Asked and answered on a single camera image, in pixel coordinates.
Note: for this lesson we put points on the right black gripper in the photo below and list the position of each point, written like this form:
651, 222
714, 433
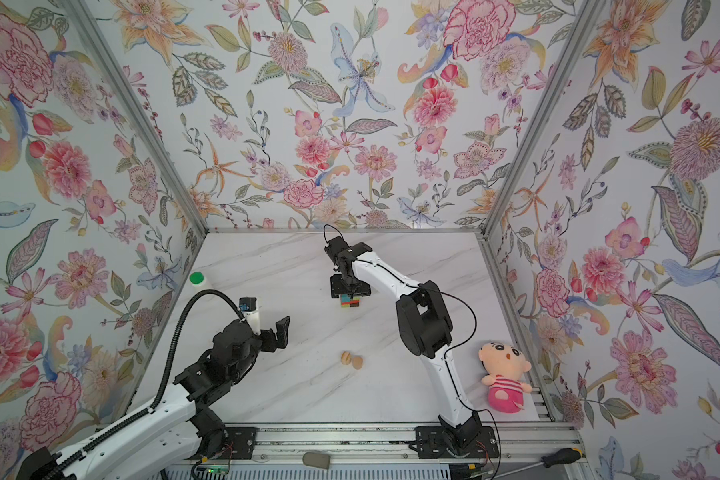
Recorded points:
337, 289

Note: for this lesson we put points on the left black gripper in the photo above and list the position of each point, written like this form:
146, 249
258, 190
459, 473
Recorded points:
283, 337

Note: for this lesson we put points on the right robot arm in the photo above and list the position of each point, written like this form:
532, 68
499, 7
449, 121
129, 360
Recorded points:
424, 325

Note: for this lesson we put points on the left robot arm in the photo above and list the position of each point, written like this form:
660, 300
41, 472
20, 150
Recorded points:
177, 424

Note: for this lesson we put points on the white bottle green cap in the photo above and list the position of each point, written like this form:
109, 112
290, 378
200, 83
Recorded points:
198, 280

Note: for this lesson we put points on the grey oval object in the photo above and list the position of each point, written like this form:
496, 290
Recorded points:
317, 460

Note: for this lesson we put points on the pink plush doll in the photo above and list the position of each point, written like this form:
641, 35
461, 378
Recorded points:
505, 367

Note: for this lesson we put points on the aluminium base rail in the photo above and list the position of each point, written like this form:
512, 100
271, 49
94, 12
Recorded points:
500, 444

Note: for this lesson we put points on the black handled screwdriver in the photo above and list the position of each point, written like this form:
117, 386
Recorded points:
563, 456

